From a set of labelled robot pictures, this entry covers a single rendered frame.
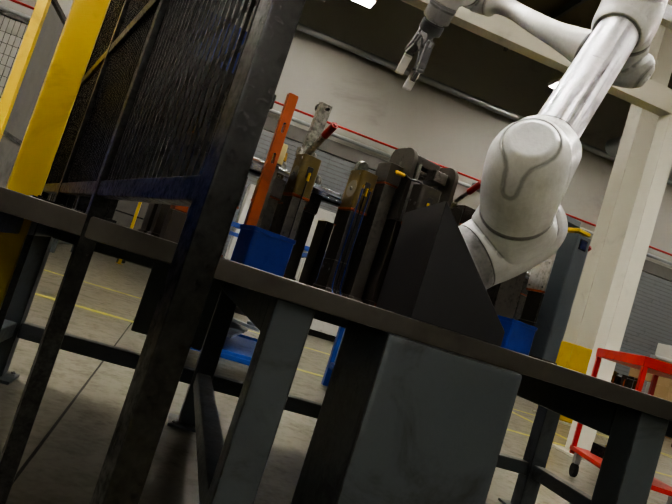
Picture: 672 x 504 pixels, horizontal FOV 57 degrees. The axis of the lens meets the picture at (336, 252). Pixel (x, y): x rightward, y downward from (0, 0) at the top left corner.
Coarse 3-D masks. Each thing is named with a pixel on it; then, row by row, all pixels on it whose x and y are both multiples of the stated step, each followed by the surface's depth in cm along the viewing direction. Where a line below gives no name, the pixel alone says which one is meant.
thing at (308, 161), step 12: (300, 156) 176; (312, 156) 174; (300, 168) 174; (312, 168) 175; (288, 180) 178; (300, 180) 173; (312, 180) 175; (288, 192) 175; (300, 192) 174; (288, 204) 174; (300, 204) 175; (288, 216) 174; (300, 216) 175; (276, 228) 176; (288, 228) 174
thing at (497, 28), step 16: (416, 0) 523; (464, 16) 531; (480, 16) 534; (496, 16) 538; (480, 32) 543; (496, 32) 538; (512, 32) 541; (528, 32) 545; (512, 48) 553; (528, 48) 545; (544, 48) 549; (544, 64) 563; (560, 64) 554; (624, 96) 576; (640, 96) 572; (656, 96) 576; (656, 112) 587
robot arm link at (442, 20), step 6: (432, 0) 191; (432, 6) 191; (438, 6) 190; (444, 6) 190; (426, 12) 193; (432, 12) 191; (438, 12) 191; (444, 12) 190; (450, 12) 191; (432, 18) 192; (438, 18) 191; (444, 18) 192; (450, 18) 193; (438, 24) 194; (444, 24) 193
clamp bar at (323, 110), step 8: (320, 104) 178; (320, 112) 178; (328, 112) 179; (312, 120) 179; (320, 120) 178; (312, 128) 178; (320, 128) 179; (312, 136) 178; (304, 144) 179; (304, 152) 178
